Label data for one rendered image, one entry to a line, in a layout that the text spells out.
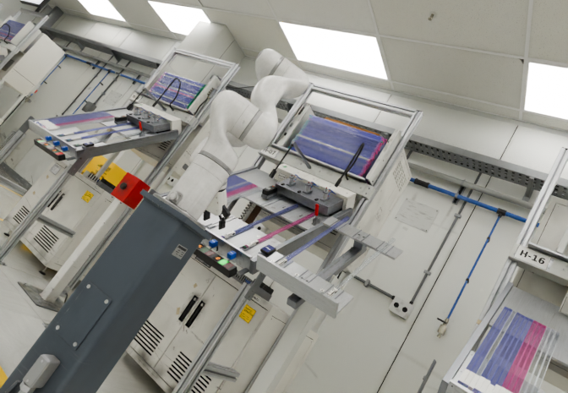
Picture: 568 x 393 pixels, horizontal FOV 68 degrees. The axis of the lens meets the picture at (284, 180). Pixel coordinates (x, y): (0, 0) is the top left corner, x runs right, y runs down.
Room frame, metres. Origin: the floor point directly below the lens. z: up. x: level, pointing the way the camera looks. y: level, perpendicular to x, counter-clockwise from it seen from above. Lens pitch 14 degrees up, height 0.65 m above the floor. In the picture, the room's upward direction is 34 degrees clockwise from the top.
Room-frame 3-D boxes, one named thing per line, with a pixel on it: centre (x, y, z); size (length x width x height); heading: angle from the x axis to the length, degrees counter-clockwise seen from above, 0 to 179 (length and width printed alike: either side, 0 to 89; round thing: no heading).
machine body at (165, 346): (2.38, -0.17, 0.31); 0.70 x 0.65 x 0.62; 54
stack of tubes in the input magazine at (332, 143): (2.25, -0.15, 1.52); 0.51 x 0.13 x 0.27; 54
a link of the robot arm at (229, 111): (1.32, 0.24, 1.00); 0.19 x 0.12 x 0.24; 97
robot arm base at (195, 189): (1.32, 0.21, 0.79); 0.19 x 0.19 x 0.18
